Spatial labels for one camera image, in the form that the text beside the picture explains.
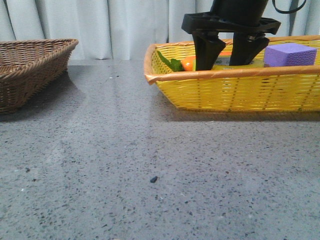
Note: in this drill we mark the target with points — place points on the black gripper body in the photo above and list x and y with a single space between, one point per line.
232 16

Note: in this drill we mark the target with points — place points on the orange toy carrot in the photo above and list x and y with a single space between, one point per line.
189 63

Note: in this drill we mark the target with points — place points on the white curtain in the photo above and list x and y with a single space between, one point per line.
105 29

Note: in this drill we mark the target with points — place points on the yellow tape roll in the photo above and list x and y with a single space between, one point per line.
256 63

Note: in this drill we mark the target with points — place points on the small black debris chip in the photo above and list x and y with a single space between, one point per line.
154 179

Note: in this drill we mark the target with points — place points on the yellow woven basket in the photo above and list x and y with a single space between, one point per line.
269 89

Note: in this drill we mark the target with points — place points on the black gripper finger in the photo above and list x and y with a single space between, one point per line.
207 46
246 46

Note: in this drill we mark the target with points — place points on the brown wicker basket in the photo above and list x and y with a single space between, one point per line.
28 66

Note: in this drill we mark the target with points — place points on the purple foam block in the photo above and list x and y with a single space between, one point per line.
289 54

